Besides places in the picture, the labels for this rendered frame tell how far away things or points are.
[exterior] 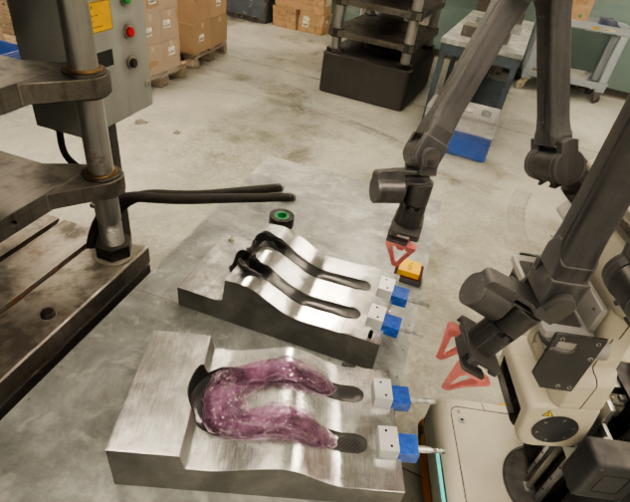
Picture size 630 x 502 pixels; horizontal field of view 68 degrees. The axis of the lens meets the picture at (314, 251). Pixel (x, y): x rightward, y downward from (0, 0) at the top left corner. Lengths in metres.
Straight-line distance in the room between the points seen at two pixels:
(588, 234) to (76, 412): 0.94
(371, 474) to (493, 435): 0.94
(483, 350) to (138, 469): 0.60
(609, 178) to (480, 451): 1.21
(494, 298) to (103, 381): 0.78
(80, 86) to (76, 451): 0.72
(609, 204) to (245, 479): 0.69
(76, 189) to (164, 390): 0.55
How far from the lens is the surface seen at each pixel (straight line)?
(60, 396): 1.10
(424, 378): 2.23
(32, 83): 1.14
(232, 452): 0.88
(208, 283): 1.19
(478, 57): 1.03
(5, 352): 1.24
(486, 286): 0.76
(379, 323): 1.07
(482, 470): 1.71
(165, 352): 0.98
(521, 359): 1.30
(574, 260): 0.75
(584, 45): 7.46
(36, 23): 1.36
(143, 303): 1.24
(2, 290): 1.39
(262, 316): 1.11
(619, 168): 0.70
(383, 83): 5.03
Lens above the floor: 1.65
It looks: 37 degrees down
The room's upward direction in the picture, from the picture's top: 9 degrees clockwise
